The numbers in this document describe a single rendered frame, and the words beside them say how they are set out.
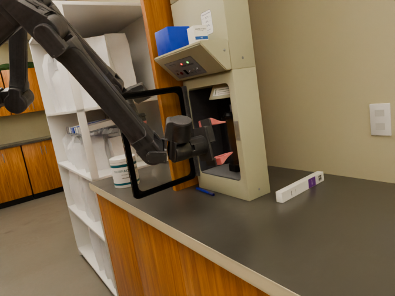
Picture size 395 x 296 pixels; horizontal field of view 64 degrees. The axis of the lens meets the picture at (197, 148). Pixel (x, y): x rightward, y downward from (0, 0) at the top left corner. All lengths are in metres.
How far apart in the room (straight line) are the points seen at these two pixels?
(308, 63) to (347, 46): 0.17
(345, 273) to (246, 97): 0.64
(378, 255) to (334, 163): 0.66
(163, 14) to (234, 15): 0.39
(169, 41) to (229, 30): 0.23
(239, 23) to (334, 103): 0.50
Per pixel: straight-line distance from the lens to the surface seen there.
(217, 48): 1.08
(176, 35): 1.23
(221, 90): 1.21
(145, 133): 0.84
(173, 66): 1.25
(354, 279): 0.76
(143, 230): 1.40
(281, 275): 0.76
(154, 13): 1.42
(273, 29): 1.55
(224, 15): 1.13
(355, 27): 1.33
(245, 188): 1.17
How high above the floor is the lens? 1.36
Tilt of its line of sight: 10 degrees down
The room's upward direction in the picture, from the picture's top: 9 degrees counter-clockwise
